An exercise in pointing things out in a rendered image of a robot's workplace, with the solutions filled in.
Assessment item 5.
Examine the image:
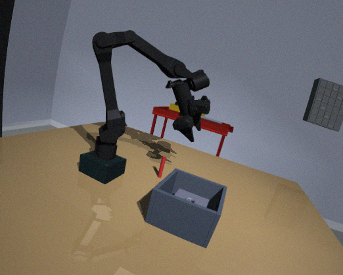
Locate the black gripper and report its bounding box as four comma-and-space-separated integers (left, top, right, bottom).
172, 94, 201, 142

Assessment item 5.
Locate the red peg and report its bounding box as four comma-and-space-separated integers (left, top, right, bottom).
157, 157, 166, 178

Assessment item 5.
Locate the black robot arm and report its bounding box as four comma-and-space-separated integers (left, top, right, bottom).
91, 30, 211, 161

